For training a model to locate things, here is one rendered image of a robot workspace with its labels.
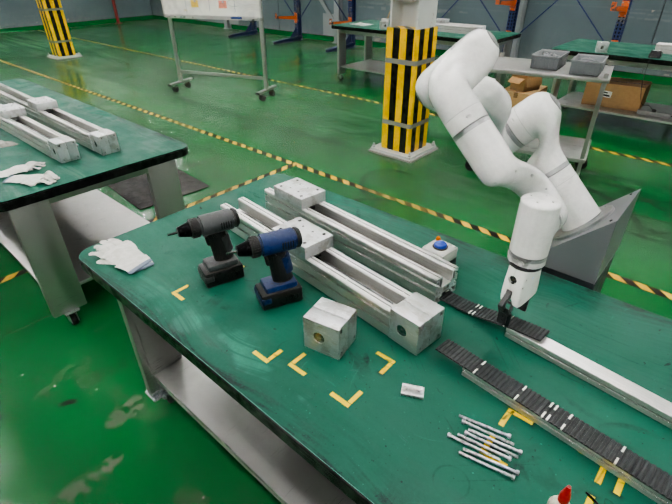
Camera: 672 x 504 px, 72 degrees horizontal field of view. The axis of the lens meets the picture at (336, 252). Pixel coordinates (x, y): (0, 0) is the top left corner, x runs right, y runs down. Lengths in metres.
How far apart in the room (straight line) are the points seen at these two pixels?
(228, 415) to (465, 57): 1.37
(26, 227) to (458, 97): 1.95
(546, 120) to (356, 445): 1.05
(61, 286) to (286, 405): 1.76
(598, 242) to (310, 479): 1.12
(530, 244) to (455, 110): 0.33
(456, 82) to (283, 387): 0.78
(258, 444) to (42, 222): 1.42
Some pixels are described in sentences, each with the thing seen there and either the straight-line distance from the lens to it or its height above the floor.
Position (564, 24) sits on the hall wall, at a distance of 8.94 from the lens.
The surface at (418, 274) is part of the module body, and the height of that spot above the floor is 0.85.
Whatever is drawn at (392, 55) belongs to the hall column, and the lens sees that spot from 4.38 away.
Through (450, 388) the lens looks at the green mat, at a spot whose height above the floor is 0.78.
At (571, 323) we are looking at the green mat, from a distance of 1.38.
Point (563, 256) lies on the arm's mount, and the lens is 1.55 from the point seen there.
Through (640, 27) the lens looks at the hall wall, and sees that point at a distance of 8.67.
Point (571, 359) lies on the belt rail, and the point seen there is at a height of 0.81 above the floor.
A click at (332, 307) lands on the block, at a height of 0.87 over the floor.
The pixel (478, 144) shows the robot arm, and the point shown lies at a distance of 1.07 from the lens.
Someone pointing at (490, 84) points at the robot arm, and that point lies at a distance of 1.37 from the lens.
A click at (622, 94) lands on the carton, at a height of 0.37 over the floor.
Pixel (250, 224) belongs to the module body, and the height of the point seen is 0.86.
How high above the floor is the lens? 1.60
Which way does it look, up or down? 33 degrees down
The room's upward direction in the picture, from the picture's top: straight up
